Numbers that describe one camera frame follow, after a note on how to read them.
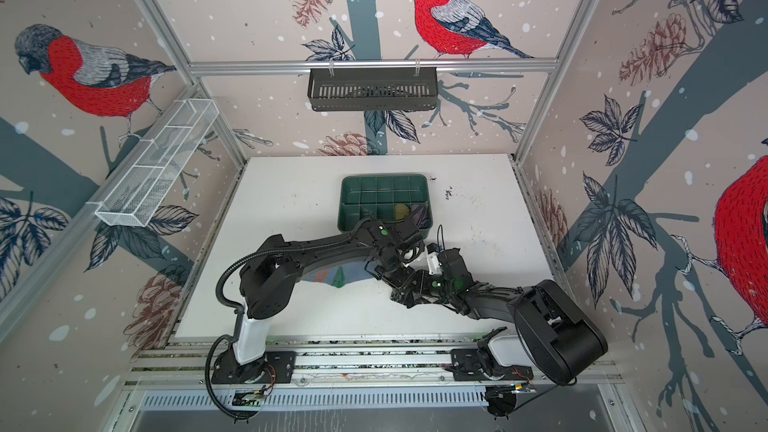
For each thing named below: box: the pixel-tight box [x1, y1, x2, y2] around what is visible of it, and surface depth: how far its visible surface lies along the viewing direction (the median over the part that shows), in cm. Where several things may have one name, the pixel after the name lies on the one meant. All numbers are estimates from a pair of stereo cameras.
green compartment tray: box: [338, 174, 433, 236], surface depth 106 cm
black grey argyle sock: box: [390, 287, 433, 309], surface depth 85 cm
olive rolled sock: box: [394, 204, 410, 221], surface depth 99 cm
